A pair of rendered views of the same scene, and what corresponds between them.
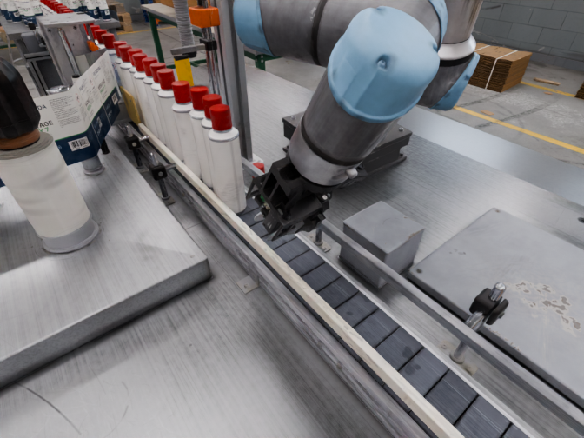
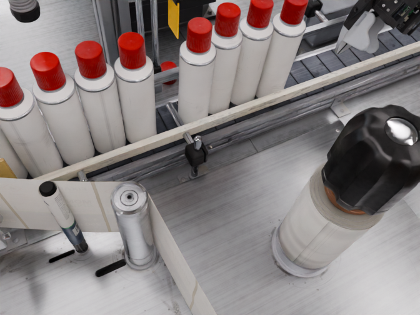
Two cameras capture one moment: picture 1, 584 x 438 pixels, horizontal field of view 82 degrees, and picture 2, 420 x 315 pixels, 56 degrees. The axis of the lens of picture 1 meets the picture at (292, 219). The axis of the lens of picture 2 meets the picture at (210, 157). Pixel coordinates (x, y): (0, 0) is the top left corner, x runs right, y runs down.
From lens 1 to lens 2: 0.87 m
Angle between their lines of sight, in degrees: 56
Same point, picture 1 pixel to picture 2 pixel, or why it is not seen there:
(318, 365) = (407, 82)
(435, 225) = not seen: outside the picture
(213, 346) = not seen: hidden behind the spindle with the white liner
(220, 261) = (310, 127)
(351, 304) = (386, 42)
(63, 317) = (412, 225)
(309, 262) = (347, 54)
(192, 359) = not seen: hidden behind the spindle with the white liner
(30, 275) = (362, 274)
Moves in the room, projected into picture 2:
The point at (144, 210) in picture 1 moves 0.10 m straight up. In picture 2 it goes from (260, 175) to (274, 140)
